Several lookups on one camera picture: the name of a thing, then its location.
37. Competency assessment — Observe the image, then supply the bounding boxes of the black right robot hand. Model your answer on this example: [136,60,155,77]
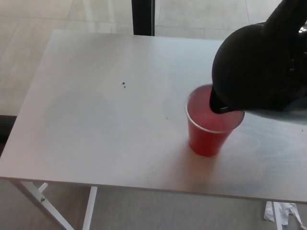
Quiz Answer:
[290,33,307,72]

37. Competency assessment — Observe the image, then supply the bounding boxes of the black electric kettle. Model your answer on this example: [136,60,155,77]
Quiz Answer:
[209,0,307,125]

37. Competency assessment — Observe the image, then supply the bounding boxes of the red plastic cup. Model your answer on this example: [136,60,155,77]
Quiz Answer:
[184,83,245,158]

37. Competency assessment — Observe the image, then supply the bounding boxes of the crumpled white paper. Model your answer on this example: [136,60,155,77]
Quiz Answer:
[263,201,302,230]

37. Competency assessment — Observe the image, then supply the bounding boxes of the straight white table leg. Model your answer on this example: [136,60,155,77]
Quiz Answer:
[81,186,98,230]

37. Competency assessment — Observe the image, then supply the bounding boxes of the slanted white table leg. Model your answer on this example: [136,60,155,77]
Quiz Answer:
[11,181,70,230]

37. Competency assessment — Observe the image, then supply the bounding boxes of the black window frame post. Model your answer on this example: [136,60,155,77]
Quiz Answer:
[131,0,155,36]

